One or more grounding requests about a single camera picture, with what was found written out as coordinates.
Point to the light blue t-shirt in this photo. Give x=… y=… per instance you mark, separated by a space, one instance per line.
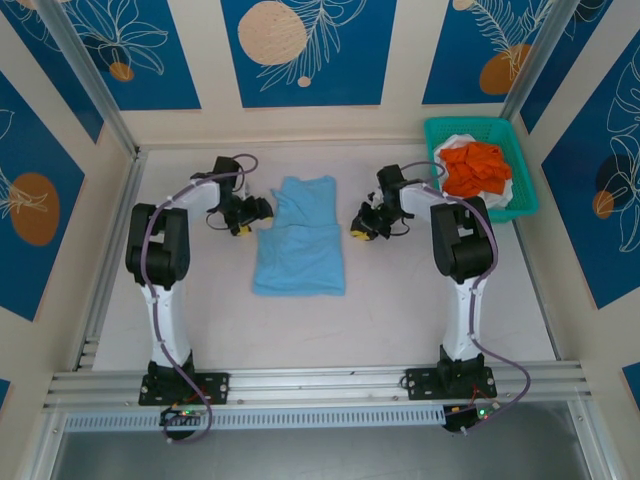
x=300 y=260

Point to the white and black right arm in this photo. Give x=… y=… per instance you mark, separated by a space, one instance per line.
x=462 y=320

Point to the orange t-shirt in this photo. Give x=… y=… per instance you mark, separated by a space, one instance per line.
x=475 y=170

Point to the orange and white clothes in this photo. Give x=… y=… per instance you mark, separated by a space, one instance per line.
x=500 y=197

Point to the teal plastic basket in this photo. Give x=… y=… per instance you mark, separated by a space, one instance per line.
x=525 y=170

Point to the grey metal panel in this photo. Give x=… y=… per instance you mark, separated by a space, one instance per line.
x=320 y=455

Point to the blue floral wall panel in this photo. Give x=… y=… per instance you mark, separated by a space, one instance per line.
x=165 y=75
x=575 y=225
x=450 y=60
x=50 y=75
x=590 y=50
x=350 y=75
x=30 y=150

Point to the aluminium side rail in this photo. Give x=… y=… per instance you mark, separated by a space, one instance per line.
x=543 y=312
x=111 y=260

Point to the aluminium frame post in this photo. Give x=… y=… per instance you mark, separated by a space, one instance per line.
x=87 y=75
x=535 y=55

